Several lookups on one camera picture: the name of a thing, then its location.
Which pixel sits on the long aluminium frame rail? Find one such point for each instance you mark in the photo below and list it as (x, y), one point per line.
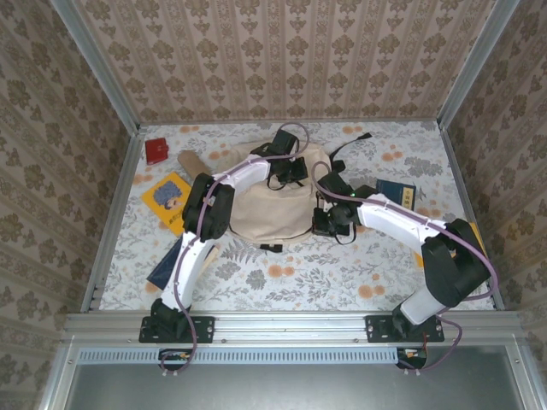
(290, 326)

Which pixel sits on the yellow book grey-haired figure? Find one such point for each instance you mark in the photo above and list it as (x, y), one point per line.
(164, 196)

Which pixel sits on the aluminium side rail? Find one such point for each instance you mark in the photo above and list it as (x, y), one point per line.
(124, 183)
(459, 179)

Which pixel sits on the floral patterned tablecloth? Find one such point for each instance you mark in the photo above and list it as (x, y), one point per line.
(299, 282)

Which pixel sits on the aluminium corner post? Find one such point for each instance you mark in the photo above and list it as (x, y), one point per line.
(475, 64)
(98, 64)

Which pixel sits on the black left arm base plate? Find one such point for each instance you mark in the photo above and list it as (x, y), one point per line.
(205, 329)

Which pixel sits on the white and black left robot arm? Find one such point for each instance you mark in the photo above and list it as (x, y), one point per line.
(188, 273)

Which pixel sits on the wooden ruler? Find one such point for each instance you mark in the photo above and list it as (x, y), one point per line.
(211, 256)

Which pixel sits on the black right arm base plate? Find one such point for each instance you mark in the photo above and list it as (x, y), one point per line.
(376, 329)

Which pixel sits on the red wallet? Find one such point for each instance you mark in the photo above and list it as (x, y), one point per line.
(156, 151)

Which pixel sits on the grey metal panel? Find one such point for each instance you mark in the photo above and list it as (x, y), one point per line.
(278, 388)

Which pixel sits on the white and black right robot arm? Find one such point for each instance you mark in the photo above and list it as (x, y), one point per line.
(397, 218)

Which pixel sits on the dark blue book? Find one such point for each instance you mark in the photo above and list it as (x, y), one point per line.
(395, 194)
(164, 269)

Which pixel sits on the yellow book brown-haired figure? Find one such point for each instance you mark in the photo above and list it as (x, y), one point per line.
(478, 239)

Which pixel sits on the brown oval pencil case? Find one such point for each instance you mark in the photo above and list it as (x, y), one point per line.
(192, 162)

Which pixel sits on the beige canvas backpack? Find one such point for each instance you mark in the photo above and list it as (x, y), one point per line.
(273, 209)

